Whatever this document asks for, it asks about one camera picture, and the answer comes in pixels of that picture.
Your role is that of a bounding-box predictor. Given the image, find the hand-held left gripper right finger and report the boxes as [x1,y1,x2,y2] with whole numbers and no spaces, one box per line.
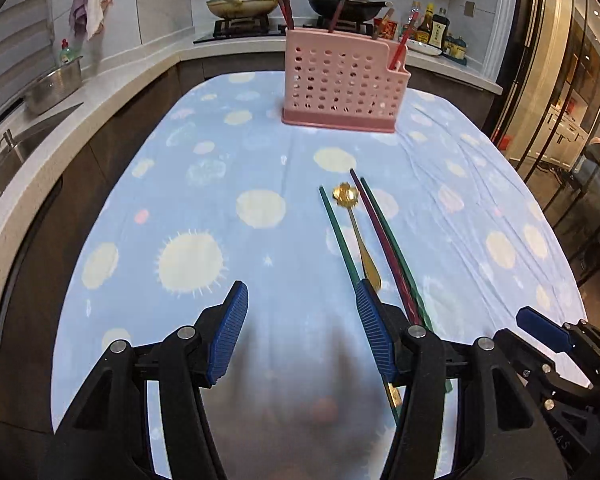
[355,277,553,480]

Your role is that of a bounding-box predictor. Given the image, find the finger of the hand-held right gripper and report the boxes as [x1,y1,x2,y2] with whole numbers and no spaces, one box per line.
[516,306,577,356]

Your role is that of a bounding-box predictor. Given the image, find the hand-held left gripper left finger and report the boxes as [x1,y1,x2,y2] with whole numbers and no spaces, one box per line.
[40,280,249,480]

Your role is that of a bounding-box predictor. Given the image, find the green chopstick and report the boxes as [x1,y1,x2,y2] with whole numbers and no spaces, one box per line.
[319,186,402,428]
[361,176,453,395]

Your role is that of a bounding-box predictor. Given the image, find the pink perforated utensil holder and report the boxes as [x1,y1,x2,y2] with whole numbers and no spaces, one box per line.
[281,27,412,134]

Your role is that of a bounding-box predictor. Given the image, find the red twisted chopstick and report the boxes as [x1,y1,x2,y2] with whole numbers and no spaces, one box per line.
[389,7,422,71]

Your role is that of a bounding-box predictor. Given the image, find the black chopstick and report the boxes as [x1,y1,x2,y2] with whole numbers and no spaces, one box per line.
[372,8,396,41]

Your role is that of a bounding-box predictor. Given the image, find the gold flower spoon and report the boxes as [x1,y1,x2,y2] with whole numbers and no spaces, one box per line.
[332,182,383,292]

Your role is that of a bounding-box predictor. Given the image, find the blue printed tablecloth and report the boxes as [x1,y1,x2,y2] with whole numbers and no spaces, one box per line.
[50,71,588,480]

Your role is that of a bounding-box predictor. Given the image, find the glass sliding door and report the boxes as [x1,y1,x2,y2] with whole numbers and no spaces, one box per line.
[485,0,600,311]

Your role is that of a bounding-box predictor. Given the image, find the stainless steel sink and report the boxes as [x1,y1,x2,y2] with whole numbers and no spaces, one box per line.
[0,105,81,211]

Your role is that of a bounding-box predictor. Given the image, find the white plate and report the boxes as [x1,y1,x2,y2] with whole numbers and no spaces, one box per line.
[405,40,443,57]

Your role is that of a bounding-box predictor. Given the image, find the small seasoning jars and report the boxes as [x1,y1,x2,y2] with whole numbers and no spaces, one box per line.
[445,35,468,63]

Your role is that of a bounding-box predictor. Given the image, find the black gas stove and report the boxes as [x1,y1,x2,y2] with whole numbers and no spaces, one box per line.
[193,15,381,44]

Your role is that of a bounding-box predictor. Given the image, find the stainless steel pot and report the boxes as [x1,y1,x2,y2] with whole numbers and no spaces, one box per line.
[22,56,84,116]

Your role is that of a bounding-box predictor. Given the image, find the red box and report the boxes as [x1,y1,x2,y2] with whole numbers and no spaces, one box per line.
[374,17,400,41]

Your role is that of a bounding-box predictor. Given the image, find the dark sauce bottle black cap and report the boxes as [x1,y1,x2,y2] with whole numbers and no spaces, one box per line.
[427,8,451,51]

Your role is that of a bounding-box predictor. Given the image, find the dark sauce bottle yellow cap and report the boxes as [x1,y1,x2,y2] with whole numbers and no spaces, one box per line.
[416,2,436,43]

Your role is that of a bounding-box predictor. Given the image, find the clear oil bottle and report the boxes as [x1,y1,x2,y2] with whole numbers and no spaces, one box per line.
[405,2,423,41]

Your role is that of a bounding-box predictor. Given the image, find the black wok with lid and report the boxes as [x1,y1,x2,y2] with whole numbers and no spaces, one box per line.
[307,0,393,23]

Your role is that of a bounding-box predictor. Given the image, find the beige wok with lid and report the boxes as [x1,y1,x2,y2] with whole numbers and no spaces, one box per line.
[206,0,281,20]

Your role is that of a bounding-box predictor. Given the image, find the white hanging towel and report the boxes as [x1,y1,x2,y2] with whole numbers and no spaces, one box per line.
[85,0,113,41]

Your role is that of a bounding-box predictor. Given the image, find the purple hanging towel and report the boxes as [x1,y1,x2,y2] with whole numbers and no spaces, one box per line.
[69,0,91,41]

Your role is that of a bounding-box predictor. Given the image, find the white window blinds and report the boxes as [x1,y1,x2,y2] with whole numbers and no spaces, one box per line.
[0,0,56,126]

